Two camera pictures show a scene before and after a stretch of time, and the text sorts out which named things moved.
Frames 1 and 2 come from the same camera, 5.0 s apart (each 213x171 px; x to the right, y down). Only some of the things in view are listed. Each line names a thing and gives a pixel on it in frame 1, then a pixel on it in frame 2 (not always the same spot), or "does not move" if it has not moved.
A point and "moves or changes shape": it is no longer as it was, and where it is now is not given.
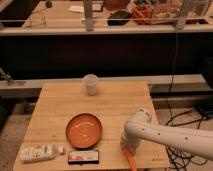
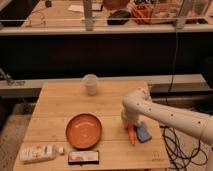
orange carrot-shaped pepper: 130,158 moves or changes shape
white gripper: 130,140 → 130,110
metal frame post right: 185,8 does not move
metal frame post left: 88,10 does not move
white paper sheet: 79,9 does not move
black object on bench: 119,18 does not move
